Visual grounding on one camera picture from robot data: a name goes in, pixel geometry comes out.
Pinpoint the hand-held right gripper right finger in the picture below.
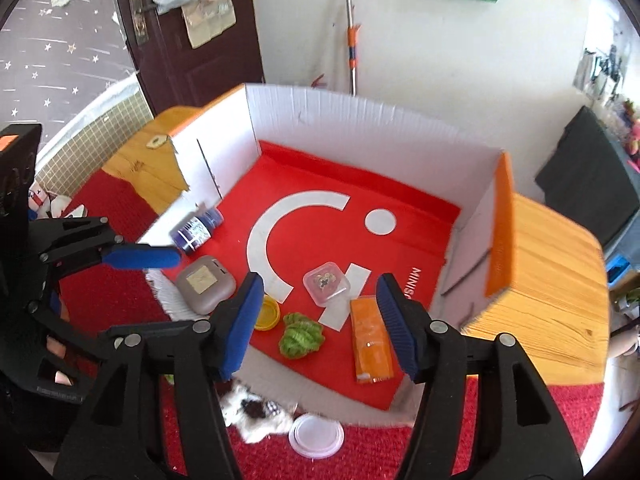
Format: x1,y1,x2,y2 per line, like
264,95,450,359
376,273,585,480

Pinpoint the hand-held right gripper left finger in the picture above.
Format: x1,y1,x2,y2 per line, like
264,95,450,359
52,272,266,480

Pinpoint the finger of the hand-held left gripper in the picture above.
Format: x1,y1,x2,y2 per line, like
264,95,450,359
30,285,126,366
37,216,182,278

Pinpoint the yellow lid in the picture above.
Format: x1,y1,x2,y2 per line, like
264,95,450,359
254,294,281,332

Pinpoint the orange packet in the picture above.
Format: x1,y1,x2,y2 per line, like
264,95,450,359
349,296,396,385

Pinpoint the brown plastic case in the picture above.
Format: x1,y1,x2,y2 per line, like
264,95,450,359
175,255,237,316

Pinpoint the blue bottle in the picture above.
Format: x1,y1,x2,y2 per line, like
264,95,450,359
169,208,224,255

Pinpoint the large green fuzzy scrunchie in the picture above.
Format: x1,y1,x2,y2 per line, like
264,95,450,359
278,311,326,361

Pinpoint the clear square plastic box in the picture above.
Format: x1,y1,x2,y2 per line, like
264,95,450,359
302,261,351,306

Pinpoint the white plush toy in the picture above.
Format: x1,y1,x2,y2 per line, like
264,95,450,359
220,379,297,443

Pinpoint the clear round lid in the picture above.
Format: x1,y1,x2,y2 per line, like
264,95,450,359
288,413,346,459

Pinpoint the orange cardboard box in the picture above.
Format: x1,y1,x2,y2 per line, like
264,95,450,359
134,82,516,428

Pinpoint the person's left hand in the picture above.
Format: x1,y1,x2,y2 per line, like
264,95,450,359
45,337,76,386

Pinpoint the white red toy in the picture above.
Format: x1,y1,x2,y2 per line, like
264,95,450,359
27,185,88,221

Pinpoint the side table with dark cloth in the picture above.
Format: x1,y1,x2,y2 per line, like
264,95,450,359
535,105,640,251

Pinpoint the beige hanging organizer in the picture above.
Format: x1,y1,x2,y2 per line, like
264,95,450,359
181,0,237,50

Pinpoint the row of bottles and jars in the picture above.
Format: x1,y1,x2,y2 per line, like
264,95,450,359
572,45,640,161

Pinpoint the brass door handle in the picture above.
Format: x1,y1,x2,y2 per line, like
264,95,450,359
129,0,158,43

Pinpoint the metal mop handle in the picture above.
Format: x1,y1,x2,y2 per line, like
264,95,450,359
341,0,362,97

